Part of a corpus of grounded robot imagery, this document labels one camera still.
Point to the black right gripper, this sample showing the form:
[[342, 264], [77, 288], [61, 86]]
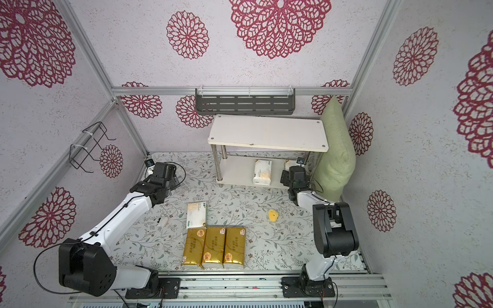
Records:
[[294, 174]]

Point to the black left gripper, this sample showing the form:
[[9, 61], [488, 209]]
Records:
[[174, 182]]

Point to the white tissue pack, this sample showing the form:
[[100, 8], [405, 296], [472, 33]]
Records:
[[196, 214], [262, 172], [289, 164]]

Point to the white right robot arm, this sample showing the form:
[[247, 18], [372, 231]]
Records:
[[334, 229]]

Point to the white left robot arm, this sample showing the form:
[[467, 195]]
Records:
[[85, 264]]

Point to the white two-tier shelf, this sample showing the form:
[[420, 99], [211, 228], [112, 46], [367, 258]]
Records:
[[280, 134]]

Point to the gold tissue pack left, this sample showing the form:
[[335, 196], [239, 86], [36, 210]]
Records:
[[194, 247]]

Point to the gold tissue pack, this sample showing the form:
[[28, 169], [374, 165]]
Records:
[[214, 246], [234, 252], [194, 247]]

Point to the gold tissue pack middle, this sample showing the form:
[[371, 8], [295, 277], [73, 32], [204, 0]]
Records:
[[214, 246]]

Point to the gold tissue pack right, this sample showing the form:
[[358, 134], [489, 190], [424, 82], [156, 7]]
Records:
[[234, 252]]

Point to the green pillow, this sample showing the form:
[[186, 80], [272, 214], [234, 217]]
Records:
[[336, 166]]

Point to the small yellow object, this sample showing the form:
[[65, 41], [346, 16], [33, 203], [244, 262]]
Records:
[[273, 215]]

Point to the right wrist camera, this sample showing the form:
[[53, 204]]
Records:
[[301, 161]]

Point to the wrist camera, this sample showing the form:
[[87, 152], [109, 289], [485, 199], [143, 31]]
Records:
[[301, 161], [149, 163]]

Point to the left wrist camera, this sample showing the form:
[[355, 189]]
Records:
[[149, 163]]

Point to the black wire wall rack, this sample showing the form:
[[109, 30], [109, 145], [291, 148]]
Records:
[[79, 153]]

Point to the grey wall-mounted metal rack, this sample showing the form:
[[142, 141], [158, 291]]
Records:
[[248, 104]]

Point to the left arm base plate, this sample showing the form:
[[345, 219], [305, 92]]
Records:
[[163, 288]]

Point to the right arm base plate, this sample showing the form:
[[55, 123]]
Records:
[[298, 287]]

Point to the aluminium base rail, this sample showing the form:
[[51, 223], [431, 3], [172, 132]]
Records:
[[209, 286]]

